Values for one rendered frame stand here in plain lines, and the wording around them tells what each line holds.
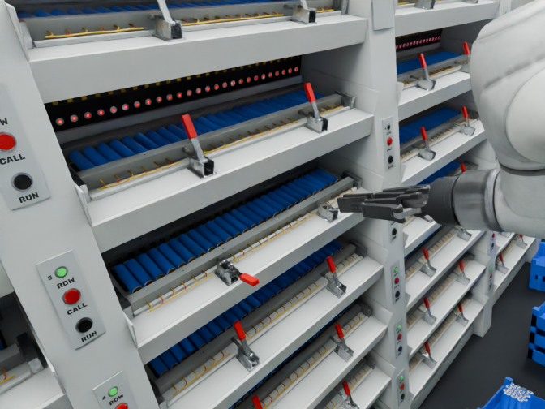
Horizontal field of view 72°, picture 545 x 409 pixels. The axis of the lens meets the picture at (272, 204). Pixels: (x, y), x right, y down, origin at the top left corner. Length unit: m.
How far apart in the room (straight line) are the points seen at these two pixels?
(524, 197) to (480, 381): 1.29
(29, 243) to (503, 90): 0.52
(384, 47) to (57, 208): 0.69
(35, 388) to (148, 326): 0.15
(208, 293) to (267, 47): 0.40
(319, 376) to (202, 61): 0.73
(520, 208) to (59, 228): 0.55
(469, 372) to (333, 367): 0.89
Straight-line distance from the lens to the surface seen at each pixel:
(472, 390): 1.73
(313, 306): 0.86
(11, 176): 0.48
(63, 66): 0.49
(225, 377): 0.76
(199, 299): 0.63
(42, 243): 0.50
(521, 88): 0.44
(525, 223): 0.56
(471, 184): 0.59
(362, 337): 1.06
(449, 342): 1.64
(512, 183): 0.54
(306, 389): 0.96
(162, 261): 0.67
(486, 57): 0.46
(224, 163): 0.61
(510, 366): 1.85
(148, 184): 0.56
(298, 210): 0.77
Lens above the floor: 1.27
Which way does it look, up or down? 21 degrees down
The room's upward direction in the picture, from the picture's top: 10 degrees counter-clockwise
